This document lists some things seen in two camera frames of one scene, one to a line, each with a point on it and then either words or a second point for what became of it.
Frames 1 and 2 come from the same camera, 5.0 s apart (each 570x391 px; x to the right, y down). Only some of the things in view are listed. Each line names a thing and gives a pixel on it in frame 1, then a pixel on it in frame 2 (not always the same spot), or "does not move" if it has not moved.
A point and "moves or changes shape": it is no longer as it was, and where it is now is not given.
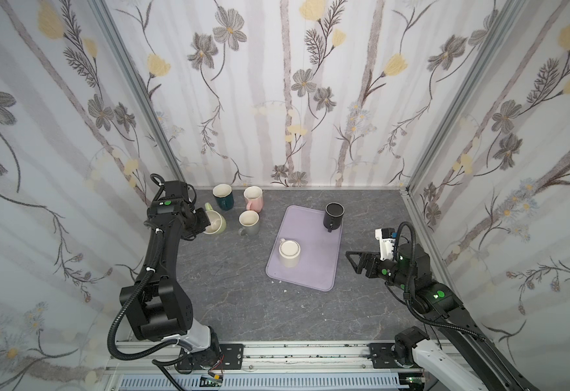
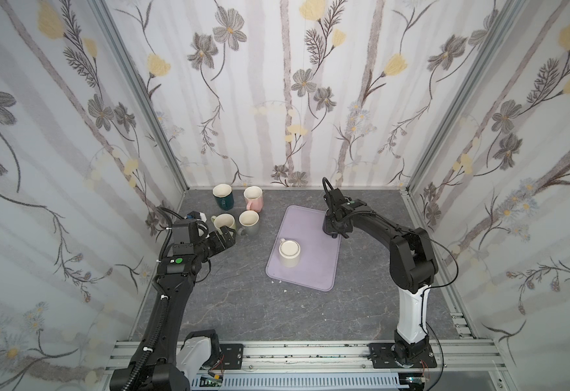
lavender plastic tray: (320, 249) does not move
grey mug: (250, 221) does not move
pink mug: (254, 196) does not move
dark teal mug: (223, 193) does not move
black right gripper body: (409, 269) to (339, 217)
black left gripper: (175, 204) to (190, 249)
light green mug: (217, 221) moves or changes shape
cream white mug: (289, 253) does not move
